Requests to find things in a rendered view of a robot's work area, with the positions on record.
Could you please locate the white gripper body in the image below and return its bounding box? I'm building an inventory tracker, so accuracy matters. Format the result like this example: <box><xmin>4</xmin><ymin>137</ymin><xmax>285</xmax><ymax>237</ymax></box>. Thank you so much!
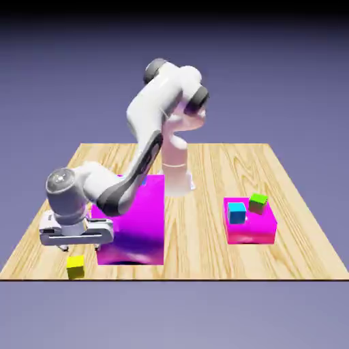
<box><xmin>39</xmin><ymin>217</ymin><xmax>115</xmax><ymax>247</ymax></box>

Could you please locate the small yellow cube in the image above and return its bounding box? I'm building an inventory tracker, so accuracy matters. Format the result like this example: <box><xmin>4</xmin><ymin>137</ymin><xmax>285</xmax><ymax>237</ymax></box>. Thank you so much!
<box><xmin>66</xmin><ymin>255</ymin><xmax>86</xmax><ymax>280</ymax></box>

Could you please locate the small cyan cube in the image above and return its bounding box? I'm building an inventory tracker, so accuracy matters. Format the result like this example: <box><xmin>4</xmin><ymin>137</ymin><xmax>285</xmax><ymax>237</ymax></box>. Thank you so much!
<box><xmin>227</xmin><ymin>202</ymin><xmax>247</xmax><ymax>225</ymax></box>

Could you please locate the small green cube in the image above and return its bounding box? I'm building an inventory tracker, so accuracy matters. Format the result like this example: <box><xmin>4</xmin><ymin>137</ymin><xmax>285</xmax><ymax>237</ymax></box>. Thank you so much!
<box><xmin>248</xmin><ymin>193</ymin><xmax>269</xmax><ymax>215</ymax></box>

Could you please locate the tall large magenta box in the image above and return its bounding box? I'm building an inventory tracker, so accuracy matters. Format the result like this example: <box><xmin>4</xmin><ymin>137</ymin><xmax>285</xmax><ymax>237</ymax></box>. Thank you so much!
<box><xmin>90</xmin><ymin>174</ymin><xmax>166</xmax><ymax>267</ymax></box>

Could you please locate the low large magenta box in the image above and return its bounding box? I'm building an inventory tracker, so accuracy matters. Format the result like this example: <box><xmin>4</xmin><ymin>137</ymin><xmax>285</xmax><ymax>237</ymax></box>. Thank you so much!
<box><xmin>223</xmin><ymin>196</ymin><xmax>278</xmax><ymax>245</ymax></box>

